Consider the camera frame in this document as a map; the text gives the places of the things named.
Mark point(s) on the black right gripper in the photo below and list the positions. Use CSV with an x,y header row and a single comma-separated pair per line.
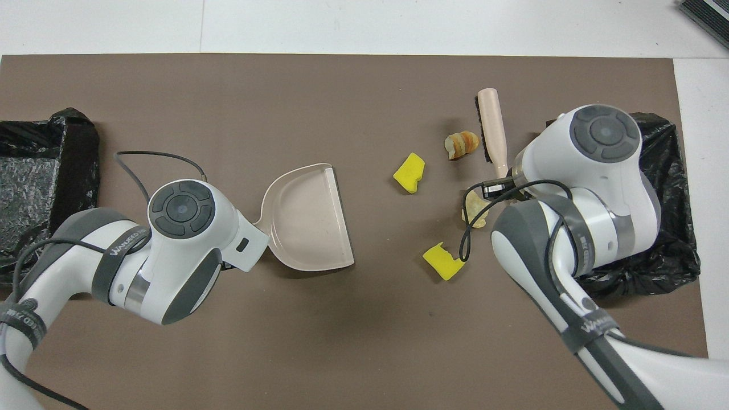
x,y
515,191

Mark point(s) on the striped croissant piece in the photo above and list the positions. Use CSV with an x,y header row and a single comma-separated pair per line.
x,y
475,208
461,144

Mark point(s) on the beige hand brush black bristles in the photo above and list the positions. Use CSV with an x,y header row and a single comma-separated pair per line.
x,y
492,125

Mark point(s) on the yellow sponge block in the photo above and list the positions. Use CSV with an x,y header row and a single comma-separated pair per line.
x,y
409,172

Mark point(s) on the notched yellow sponge piece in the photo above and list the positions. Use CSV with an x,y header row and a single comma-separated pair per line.
x,y
441,262

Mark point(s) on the beige plastic dustpan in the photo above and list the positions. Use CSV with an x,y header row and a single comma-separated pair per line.
x,y
307,222

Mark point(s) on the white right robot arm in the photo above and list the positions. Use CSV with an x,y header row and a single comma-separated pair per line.
x,y
603,176

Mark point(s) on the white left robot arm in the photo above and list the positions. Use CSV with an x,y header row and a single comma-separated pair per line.
x,y
171,250

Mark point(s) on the black bag-lined bin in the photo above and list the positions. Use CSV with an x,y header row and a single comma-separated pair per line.
x,y
74,171
672,171

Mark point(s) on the brown paper table mat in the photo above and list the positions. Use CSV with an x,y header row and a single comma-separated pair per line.
x,y
364,341

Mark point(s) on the black ribbed panel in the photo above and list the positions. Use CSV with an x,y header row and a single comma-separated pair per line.
x,y
706,14

